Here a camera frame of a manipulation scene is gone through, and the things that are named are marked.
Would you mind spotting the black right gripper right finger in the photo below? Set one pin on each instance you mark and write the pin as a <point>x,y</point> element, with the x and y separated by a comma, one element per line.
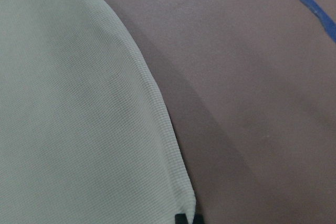
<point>198,219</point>

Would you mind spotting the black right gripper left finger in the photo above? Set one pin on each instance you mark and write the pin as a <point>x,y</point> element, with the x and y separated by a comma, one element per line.
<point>181,219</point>

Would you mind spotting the olive green long-sleeve shirt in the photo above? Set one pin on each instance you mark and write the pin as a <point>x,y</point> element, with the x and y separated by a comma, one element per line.
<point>85,133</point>

